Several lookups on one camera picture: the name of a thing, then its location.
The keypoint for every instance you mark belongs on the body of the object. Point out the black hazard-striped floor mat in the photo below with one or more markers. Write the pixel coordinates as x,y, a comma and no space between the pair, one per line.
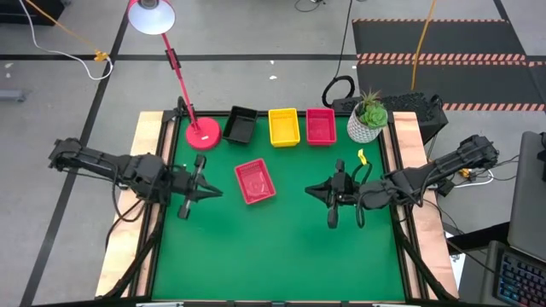
426,40

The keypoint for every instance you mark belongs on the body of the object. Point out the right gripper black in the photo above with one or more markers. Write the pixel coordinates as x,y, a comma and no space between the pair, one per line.
334,217

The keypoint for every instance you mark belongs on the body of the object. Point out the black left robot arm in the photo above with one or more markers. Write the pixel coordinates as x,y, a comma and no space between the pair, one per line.
98,164

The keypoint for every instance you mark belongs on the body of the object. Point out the black aluminium table frame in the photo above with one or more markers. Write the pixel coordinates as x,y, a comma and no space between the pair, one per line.
213,113

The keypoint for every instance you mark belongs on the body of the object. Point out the wooden side board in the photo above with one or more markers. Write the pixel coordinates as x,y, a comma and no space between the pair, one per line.
433,243
115,256

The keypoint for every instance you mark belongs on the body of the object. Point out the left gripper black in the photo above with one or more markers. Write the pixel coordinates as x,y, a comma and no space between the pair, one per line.
198,164

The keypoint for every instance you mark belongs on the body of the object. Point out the yellow plastic basket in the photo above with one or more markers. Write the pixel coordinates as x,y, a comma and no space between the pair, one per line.
284,127

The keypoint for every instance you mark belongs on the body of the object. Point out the gray floor object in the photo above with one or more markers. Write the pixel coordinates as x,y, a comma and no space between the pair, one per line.
13,95

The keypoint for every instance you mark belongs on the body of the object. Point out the black equipment case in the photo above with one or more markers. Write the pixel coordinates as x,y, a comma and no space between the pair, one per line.
8,13

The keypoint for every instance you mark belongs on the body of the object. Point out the gray laptop computer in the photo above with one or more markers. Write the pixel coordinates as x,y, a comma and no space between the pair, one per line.
529,204

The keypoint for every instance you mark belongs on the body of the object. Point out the yellow tag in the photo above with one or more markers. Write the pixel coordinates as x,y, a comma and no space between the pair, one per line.
362,157

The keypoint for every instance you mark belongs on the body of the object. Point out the red desk lamp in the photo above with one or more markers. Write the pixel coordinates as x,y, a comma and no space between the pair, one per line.
204,133

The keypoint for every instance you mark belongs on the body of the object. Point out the silver aluminium bracket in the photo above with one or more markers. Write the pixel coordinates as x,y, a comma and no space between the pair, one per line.
160,305

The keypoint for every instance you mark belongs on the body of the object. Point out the succulent in patterned white pot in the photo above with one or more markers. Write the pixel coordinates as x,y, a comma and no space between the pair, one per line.
362,128

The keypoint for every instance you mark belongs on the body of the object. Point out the red plastic basket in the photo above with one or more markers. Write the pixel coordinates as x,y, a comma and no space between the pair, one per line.
321,126
255,181

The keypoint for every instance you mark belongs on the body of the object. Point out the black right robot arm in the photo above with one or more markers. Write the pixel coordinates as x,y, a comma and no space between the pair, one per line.
448,164

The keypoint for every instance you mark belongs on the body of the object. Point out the black plastic basket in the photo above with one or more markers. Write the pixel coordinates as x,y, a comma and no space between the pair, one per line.
241,125

